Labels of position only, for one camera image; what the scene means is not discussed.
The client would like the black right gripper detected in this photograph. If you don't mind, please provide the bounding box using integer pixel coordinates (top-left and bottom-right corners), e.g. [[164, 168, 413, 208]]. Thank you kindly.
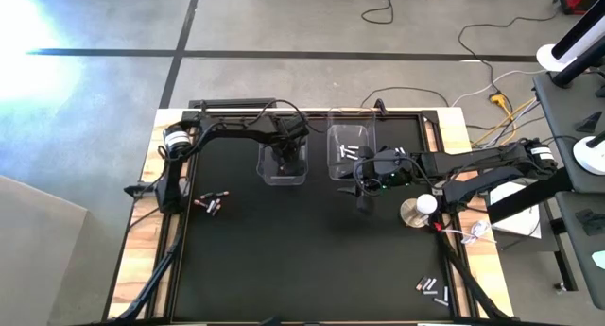
[[337, 147, 418, 217]]

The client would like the clear plastic bin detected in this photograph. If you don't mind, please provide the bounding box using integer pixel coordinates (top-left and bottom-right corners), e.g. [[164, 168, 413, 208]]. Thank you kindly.
[[255, 127, 310, 187], [325, 107, 379, 181]]

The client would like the black table mat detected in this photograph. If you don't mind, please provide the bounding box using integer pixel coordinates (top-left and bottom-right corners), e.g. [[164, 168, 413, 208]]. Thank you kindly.
[[170, 115, 456, 323]]

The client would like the black bar behind table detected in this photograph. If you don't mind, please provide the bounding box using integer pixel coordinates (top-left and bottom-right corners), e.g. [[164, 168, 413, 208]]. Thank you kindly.
[[187, 97, 278, 111]]

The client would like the white board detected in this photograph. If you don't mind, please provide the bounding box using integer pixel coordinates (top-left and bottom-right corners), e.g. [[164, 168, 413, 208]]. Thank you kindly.
[[488, 181, 544, 241]]

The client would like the black diagonal beam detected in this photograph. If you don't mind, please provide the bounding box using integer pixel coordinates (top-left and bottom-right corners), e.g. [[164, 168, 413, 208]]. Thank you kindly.
[[486, 167, 576, 225]]

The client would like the gray side table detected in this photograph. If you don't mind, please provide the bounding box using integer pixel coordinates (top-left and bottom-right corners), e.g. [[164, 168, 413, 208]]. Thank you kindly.
[[532, 70, 605, 195], [553, 189, 605, 313]]

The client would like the white round stand base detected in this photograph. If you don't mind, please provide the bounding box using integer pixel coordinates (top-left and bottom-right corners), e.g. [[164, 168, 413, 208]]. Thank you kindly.
[[572, 131, 605, 177], [536, 43, 576, 73]]

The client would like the black flat part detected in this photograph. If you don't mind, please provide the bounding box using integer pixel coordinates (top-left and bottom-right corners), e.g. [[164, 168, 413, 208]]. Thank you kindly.
[[575, 207, 605, 236]]

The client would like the gray cabinet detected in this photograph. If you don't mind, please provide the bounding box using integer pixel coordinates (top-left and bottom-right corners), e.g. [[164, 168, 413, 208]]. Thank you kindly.
[[0, 174, 90, 326]]

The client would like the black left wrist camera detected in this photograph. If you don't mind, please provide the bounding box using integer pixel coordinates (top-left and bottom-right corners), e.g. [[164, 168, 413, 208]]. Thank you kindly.
[[275, 113, 312, 139]]

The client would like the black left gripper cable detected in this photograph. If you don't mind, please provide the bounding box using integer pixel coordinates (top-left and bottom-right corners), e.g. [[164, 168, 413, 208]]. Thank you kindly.
[[200, 98, 313, 129]]

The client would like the white floor cable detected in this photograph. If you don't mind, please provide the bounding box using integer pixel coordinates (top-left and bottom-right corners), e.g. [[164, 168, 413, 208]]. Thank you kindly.
[[451, 68, 549, 108]]

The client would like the yellow cable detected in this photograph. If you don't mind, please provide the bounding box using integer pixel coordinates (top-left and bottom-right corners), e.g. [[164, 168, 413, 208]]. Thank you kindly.
[[472, 96, 538, 147]]

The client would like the black aluminium table frame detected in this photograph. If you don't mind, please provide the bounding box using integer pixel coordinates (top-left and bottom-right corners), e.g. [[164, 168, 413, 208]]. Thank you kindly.
[[101, 106, 516, 326]]

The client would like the short black floor cable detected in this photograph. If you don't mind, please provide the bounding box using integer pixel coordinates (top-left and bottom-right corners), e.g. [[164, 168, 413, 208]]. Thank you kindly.
[[360, 0, 408, 26]]

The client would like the long black floor cable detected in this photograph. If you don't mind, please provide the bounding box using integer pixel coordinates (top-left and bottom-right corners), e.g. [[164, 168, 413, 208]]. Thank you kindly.
[[457, 11, 563, 98]]

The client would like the black triangular bracket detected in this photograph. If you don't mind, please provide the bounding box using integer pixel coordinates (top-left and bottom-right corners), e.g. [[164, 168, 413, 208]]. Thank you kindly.
[[574, 111, 604, 134]]

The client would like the black and white post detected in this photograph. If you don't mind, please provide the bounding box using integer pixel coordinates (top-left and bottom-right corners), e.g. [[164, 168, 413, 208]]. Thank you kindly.
[[550, 0, 605, 89]]

